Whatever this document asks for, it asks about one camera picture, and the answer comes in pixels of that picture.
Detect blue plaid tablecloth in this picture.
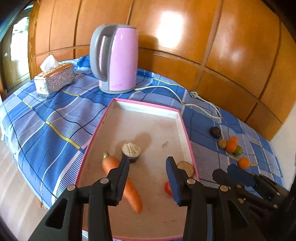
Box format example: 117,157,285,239
1,57,282,208

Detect orange mandarin middle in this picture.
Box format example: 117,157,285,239
225,140,237,154

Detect wooden framed doorway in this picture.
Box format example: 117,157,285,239
1,3,33,93

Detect dark brown round fruit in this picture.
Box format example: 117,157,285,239
209,126,221,139

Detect halved dark fruit pale flesh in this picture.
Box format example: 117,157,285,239
177,161,194,178

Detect white kettle power cable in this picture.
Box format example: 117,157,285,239
134,85,223,120

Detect small brown kiwi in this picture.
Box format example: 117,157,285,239
218,139,227,149

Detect red tomato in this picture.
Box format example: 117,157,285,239
164,182,172,197

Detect pink electric kettle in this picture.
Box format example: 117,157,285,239
89,24,138,94

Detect pink rimmed white tray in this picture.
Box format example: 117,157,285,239
75,98,195,240

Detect silver ornate tissue box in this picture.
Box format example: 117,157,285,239
34,55,75,97

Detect orange mandarin rear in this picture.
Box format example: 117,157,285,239
229,136,238,144

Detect orange carrot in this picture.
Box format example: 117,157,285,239
102,152,142,214

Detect large orange mandarin front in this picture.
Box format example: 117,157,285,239
238,157,250,170

